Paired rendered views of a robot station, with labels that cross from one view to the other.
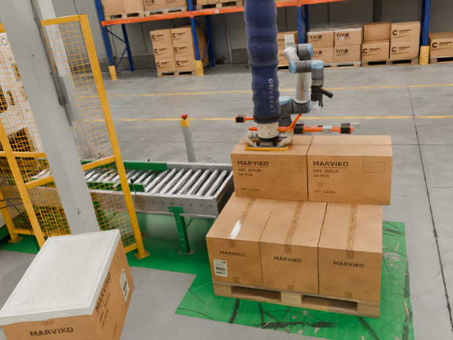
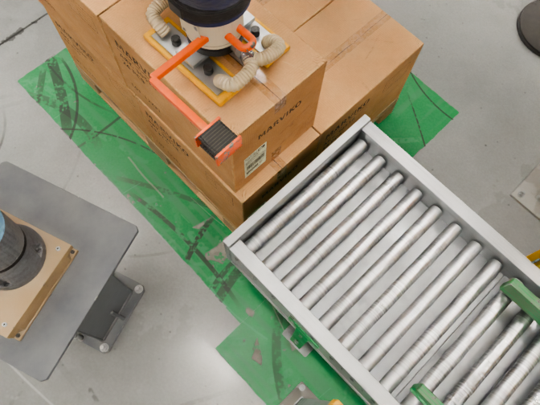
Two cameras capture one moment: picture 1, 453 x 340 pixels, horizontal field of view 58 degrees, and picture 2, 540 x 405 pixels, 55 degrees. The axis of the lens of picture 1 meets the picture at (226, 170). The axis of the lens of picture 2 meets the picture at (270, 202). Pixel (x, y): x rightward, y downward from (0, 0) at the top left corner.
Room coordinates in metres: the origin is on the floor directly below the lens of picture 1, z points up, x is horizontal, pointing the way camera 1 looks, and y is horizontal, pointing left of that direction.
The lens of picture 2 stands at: (3.99, 0.15, 2.27)
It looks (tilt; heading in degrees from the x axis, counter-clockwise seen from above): 70 degrees down; 200
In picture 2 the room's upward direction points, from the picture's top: 4 degrees clockwise
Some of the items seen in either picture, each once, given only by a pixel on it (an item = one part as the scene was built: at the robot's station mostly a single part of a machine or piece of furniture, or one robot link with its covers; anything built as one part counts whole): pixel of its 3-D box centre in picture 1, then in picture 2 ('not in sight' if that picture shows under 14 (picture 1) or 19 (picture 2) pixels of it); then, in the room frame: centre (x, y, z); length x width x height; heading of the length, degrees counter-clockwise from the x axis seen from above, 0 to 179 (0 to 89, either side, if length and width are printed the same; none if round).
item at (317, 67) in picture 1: (317, 69); not in sight; (3.00, -0.75, 1.52); 0.10 x 0.09 x 0.12; 175
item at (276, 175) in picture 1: (274, 166); (216, 75); (3.12, -0.40, 0.74); 0.60 x 0.40 x 0.40; 68
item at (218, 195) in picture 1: (228, 181); (300, 180); (3.29, 0.00, 0.58); 0.70 x 0.03 x 0.06; 158
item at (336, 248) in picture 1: (300, 228); (234, 53); (2.76, -0.52, 0.34); 1.20 x 1.00 x 0.40; 68
